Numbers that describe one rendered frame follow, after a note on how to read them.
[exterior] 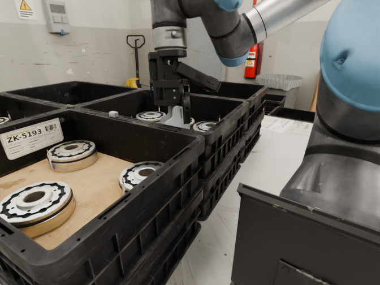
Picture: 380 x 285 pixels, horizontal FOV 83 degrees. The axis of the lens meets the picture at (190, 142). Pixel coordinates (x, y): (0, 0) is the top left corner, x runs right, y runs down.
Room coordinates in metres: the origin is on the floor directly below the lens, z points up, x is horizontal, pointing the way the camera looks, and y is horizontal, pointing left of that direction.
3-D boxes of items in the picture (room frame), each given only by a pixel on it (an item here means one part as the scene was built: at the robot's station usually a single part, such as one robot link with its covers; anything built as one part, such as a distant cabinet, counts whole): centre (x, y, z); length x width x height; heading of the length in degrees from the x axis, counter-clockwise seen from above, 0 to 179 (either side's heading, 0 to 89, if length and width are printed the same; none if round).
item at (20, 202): (0.27, 0.25, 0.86); 0.05 x 0.05 x 0.01
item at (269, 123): (1.12, -0.37, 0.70); 0.33 x 0.23 x 0.01; 55
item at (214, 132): (0.60, 0.07, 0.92); 0.40 x 0.30 x 0.02; 61
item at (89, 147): (0.45, 0.28, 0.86); 0.10 x 0.10 x 0.01
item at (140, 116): (0.71, 0.13, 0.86); 0.10 x 0.10 x 0.01
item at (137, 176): (0.35, 0.08, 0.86); 0.05 x 0.05 x 0.01
